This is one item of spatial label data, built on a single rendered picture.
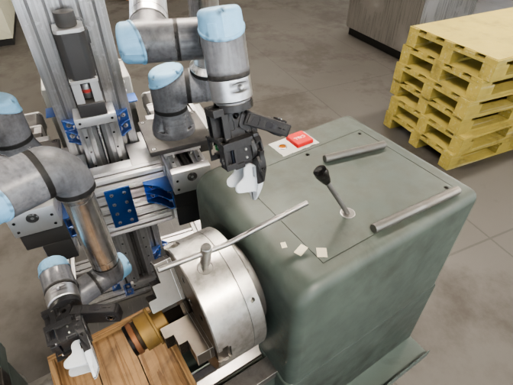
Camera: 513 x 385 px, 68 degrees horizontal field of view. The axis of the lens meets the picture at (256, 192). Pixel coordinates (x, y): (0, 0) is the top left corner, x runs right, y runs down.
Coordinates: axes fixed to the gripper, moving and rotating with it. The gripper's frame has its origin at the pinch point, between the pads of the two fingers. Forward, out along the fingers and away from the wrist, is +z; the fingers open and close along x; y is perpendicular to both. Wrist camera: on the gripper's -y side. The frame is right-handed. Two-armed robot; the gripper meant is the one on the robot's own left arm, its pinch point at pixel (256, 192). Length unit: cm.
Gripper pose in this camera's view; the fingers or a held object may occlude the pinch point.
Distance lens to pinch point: 79.6
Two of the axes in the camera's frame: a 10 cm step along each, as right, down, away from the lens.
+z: 1.2, 8.7, 4.8
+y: -8.4, 3.5, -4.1
